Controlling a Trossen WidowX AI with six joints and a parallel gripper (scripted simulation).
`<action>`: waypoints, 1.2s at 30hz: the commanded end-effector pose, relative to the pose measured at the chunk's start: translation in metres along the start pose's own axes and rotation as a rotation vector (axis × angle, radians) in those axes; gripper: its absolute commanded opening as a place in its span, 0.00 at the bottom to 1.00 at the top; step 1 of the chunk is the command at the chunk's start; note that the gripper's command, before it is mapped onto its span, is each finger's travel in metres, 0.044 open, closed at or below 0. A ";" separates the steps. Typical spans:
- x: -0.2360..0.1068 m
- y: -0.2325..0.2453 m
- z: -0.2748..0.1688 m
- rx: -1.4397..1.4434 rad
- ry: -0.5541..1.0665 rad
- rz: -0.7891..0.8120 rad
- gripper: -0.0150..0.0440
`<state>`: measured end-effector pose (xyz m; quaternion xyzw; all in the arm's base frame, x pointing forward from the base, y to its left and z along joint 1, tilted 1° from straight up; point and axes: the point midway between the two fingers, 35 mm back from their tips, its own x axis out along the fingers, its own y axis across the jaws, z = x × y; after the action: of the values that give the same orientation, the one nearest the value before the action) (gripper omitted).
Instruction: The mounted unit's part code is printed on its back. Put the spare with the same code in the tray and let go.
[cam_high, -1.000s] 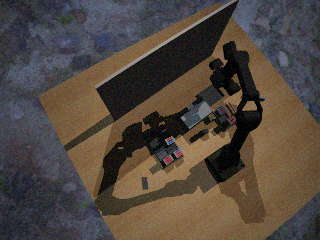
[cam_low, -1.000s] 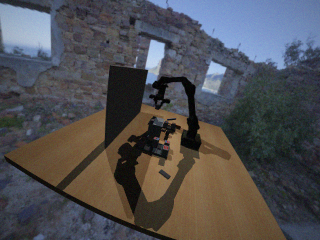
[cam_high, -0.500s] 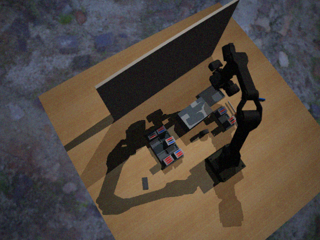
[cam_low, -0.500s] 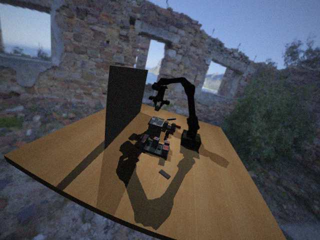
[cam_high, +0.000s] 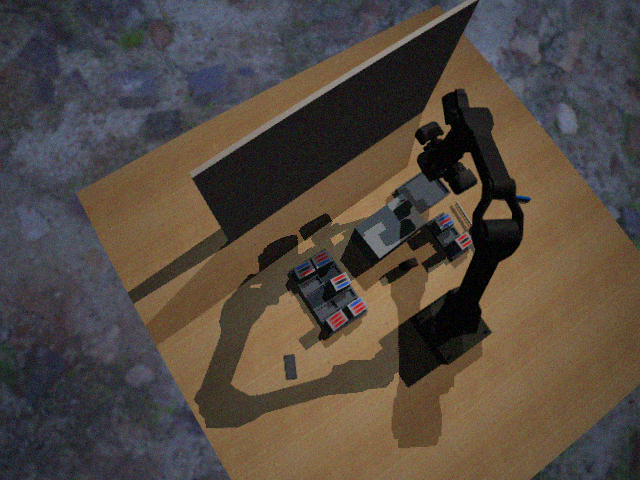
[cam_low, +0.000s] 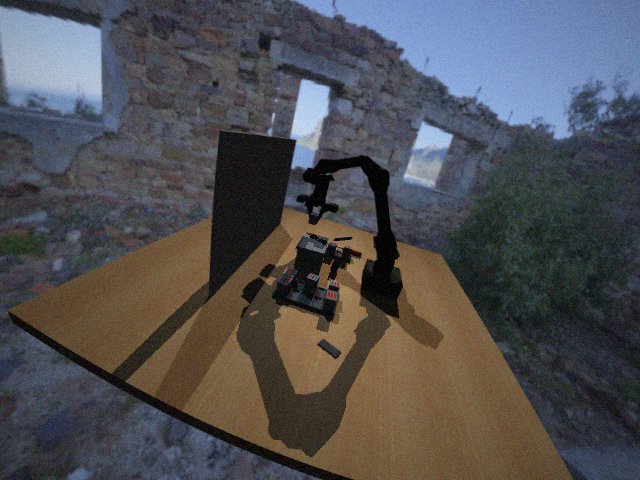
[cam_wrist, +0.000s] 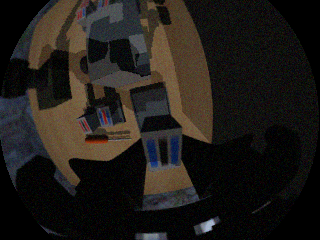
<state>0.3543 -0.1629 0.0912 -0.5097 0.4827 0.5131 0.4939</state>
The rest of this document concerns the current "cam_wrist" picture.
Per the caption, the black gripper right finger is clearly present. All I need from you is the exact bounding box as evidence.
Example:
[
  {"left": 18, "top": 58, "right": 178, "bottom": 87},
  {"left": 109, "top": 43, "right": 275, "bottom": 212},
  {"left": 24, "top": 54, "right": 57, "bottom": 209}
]
[{"left": 181, "top": 133, "right": 252, "bottom": 200}]

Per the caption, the grey flat panel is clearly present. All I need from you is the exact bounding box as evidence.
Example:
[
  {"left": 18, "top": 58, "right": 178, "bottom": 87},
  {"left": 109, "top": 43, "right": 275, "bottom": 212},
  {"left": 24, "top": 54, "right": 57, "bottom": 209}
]
[{"left": 183, "top": 0, "right": 319, "bottom": 201}]

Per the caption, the orange-handled screwdriver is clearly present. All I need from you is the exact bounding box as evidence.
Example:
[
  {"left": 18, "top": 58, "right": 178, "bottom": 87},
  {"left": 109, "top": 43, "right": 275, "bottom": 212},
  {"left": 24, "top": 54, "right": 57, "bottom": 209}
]
[{"left": 85, "top": 136, "right": 128, "bottom": 144}]

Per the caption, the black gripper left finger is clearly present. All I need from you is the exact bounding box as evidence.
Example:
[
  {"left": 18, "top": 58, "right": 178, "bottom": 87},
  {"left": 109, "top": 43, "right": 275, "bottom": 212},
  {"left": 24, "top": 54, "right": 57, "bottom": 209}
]
[{"left": 68, "top": 139, "right": 147, "bottom": 211}]

